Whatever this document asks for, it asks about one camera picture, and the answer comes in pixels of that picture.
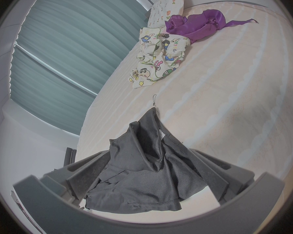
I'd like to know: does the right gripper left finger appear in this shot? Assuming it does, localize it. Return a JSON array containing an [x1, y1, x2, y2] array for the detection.
[[44, 151, 110, 202]]

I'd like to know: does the black T-shirt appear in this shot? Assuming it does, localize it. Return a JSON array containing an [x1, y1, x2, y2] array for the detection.
[[84, 95, 208, 215]]

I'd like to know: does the black chest of drawers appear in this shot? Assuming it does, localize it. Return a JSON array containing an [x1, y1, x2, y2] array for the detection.
[[63, 147, 77, 168]]

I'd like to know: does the bed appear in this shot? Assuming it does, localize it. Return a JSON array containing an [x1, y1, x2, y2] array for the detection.
[[76, 0, 293, 222]]

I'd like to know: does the white printed pyjama top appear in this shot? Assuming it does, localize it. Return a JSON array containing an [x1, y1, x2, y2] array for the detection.
[[129, 26, 191, 89]]

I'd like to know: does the white printed pillow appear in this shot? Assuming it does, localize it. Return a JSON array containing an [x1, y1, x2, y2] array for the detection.
[[147, 0, 186, 29]]

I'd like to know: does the purple garment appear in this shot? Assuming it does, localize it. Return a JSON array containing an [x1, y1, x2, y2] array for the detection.
[[165, 9, 259, 44]]

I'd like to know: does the blue-green curtain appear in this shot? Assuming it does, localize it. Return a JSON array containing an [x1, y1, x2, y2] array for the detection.
[[16, 0, 150, 96], [9, 45, 96, 136]]

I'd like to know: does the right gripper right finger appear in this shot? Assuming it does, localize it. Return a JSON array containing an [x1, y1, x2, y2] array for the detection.
[[190, 149, 256, 203]]

